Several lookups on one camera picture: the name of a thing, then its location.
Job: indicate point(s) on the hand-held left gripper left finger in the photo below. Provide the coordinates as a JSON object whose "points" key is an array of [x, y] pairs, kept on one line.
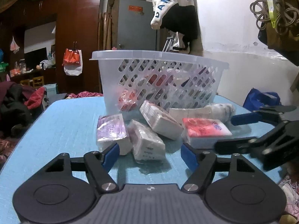
{"points": [[110, 155]]}

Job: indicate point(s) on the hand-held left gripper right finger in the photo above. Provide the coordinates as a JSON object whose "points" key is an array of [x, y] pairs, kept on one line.
{"points": [[189, 156]]}

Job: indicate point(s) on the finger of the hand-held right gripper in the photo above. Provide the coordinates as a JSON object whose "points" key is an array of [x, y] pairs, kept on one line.
{"points": [[245, 119], [233, 145]]}

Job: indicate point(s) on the purple tissue packet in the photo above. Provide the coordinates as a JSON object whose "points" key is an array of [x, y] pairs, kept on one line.
{"points": [[112, 128]]}

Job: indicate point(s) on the red tissue packet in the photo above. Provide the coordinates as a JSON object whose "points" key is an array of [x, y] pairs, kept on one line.
{"points": [[205, 129]]}

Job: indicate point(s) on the white roll packet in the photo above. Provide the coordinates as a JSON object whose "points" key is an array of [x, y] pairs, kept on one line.
{"points": [[210, 112]]}

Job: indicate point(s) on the white tissue packet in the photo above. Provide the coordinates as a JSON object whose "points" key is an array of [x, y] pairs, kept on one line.
{"points": [[146, 142], [161, 121]]}

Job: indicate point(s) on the red white ball packet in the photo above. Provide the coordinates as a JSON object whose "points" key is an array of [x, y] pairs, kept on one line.
{"points": [[127, 99]]}

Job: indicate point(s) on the clear plastic basket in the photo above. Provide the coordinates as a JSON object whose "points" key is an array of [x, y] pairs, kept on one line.
{"points": [[151, 60]]}

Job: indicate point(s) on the blue shopping bag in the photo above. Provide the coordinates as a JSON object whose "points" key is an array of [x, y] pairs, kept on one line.
{"points": [[259, 100]]}

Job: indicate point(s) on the floral blanket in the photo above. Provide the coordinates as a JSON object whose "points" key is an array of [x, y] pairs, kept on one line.
{"points": [[84, 95]]}

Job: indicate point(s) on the olive hanging bag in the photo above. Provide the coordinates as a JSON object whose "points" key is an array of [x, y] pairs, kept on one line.
{"points": [[287, 44]]}

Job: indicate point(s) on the red cloth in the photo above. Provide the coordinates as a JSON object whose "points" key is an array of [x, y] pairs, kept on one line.
{"points": [[35, 98]]}

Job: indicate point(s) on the orange white plastic bag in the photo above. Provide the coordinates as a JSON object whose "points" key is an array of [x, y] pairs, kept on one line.
{"points": [[72, 59]]}

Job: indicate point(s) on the metal folding rack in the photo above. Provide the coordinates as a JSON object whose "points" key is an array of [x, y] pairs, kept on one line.
{"points": [[171, 43]]}

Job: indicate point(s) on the yellow crates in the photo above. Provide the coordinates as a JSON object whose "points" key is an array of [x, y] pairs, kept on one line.
{"points": [[32, 82]]}

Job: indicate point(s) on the dark clothes pile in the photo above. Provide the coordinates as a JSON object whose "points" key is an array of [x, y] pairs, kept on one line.
{"points": [[11, 107]]}

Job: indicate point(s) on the black hanging garment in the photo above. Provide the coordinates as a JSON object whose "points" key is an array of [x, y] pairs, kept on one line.
{"points": [[184, 23]]}

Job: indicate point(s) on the black television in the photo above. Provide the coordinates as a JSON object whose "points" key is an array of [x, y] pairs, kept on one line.
{"points": [[36, 56]]}

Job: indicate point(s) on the brown wooden wardrobe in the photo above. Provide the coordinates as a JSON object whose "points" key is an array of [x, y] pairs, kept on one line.
{"points": [[77, 28]]}

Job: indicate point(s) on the wooden sticks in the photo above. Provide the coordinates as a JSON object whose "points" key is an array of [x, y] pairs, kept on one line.
{"points": [[106, 23]]}

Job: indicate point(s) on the grey metal door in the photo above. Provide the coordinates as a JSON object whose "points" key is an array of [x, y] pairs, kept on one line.
{"points": [[135, 25]]}

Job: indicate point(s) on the green plastic bag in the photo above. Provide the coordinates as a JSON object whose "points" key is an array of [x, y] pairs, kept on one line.
{"points": [[3, 67]]}

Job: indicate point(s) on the pink white plastic bag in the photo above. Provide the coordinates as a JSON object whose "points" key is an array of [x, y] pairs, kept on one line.
{"points": [[14, 45]]}

